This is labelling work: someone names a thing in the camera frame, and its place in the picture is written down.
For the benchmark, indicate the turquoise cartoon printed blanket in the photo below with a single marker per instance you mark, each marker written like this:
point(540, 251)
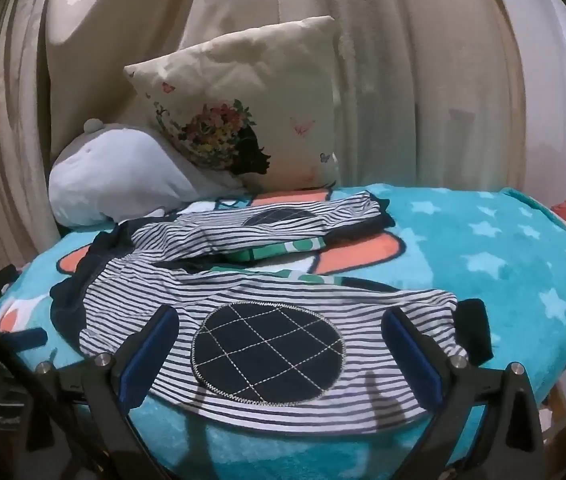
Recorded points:
point(488, 240)

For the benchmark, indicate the wooden frame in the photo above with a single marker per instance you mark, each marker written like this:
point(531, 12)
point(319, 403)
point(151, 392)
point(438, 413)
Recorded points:
point(560, 405)

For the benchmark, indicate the striped pants with navy patches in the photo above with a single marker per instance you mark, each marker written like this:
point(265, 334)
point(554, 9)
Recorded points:
point(263, 287)

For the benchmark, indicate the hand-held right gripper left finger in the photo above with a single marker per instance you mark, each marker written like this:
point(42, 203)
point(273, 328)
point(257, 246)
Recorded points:
point(147, 357)

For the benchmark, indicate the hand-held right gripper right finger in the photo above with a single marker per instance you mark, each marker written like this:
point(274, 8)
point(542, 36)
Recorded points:
point(413, 360)

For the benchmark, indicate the cream floral pillow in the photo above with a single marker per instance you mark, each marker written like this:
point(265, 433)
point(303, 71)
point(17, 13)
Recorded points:
point(263, 85)

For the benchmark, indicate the beige curtain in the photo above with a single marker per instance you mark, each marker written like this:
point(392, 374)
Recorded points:
point(413, 60)

